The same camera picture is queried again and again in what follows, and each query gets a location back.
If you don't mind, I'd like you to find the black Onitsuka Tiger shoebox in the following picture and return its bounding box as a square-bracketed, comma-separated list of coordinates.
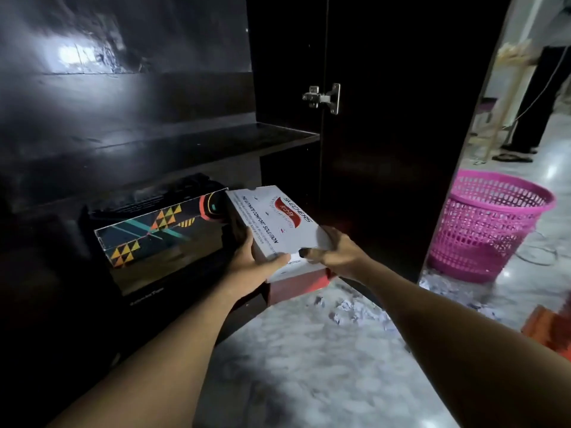
[118, 262, 237, 317]

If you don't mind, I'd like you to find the person's left hand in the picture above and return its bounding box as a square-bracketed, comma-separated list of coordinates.
[222, 226, 291, 301]

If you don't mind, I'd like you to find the person's right forearm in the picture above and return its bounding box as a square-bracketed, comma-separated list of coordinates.
[363, 258, 571, 428]

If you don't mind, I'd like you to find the dark wooden cabinet door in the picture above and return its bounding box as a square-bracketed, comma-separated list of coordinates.
[319, 0, 514, 308]

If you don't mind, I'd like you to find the red Skechers Gowalk shoebox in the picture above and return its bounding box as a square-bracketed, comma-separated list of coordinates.
[266, 267, 336, 306]

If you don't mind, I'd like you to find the dark wooden cabinet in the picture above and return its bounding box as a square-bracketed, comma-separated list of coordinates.
[0, 0, 331, 428]

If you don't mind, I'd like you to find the orange Nike shoebox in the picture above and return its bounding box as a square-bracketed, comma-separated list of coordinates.
[520, 303, 571, 363]

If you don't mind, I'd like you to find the person's right hand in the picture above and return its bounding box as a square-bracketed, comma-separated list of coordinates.
[299, 225, 374, 281]

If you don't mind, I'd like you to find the silver metal cabinet hinge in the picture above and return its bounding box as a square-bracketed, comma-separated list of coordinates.
[302, 83, 341, 115]

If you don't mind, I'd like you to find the white and red Skechers shoebox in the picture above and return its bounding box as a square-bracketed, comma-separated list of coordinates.
[225, 185, 336, 284]

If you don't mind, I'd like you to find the pink plastic basket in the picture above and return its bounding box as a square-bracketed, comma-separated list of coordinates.
[427, 169, 557, 285]

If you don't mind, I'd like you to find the person's left forearm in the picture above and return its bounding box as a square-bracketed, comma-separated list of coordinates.
[46, 282, 255, 428]

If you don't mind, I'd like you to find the black patterned Foamies shoebox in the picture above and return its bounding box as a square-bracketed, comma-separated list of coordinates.
[87, 173, 231, 269]

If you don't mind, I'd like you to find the gold shoebox with diamond logo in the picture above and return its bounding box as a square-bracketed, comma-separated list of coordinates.
[109, 235, 228, 295]

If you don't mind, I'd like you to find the light wooden table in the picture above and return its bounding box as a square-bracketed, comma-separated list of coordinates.
[468, 39, 543, 163]

